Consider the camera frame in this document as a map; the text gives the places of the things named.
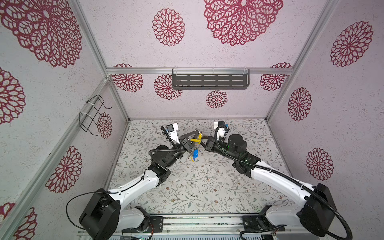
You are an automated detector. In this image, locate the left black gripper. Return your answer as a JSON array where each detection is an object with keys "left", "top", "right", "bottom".
[{"left": 166, "top": 130, "right": 198, "bottom": 169}]

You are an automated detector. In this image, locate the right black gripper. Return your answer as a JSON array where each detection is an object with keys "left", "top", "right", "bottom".
[{"left": 198, "top": 135, "right": 239, "bottom": 164}]

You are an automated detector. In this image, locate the blue key tag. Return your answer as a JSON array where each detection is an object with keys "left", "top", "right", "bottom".
[{"left": 193, "top": 150, "right": 199, "bottom": 159}]

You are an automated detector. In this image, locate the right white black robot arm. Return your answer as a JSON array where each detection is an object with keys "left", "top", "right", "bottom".
[{"left": 202, "top": 135, "right": 344, "bottom": 238}]

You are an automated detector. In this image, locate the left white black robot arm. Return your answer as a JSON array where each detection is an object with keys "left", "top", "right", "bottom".
[{"left": 79, "top": 130, "right": 202, "bottom": 240}]

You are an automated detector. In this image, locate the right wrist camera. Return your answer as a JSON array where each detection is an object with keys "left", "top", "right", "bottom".
[{"left": 214, "top": 121, "right": 230, "bottom": 141}]

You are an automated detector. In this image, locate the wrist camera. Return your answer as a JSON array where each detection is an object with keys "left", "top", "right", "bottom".
[
  {"left": 214, "top": 121, "right": 230, "bottom": 141},
  {"left": 166, "top": 123, "right": 180, "bottom": 144}
]

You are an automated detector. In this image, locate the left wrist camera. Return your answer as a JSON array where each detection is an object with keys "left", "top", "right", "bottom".
[{"left": 166, "top": 123, "right": 180, "bottom": 144}]

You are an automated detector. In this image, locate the dark metal wall shelf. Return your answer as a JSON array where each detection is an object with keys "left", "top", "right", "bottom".
[{"left": 171, "top": 69, "right": 250, "bottom": 90}]

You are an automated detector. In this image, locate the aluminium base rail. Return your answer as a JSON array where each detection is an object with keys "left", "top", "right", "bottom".
[{"left": 76, "top": 212, "right": 304, "bottom": 238}]

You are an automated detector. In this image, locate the black wire wall rack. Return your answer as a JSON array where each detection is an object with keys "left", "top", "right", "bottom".
[{"left": 78, "top": 95, "right": 111, "bottom": 136}]

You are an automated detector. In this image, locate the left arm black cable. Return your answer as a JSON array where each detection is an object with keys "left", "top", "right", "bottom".
[{"left": 65, "top": 169, "right": 146, "bottom": 231}]

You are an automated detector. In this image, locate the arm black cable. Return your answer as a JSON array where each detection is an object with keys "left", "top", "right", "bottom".
[
  {"left": 213, "top": 125, "right": 353, "bottom": 240},
  {"left": 65, "top": 169, "right": 146, "bottom": 231}
]

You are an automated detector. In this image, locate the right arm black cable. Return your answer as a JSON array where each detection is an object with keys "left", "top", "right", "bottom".
[{"left": 213, "top": 125, "right": 353, "bottom": 240}]

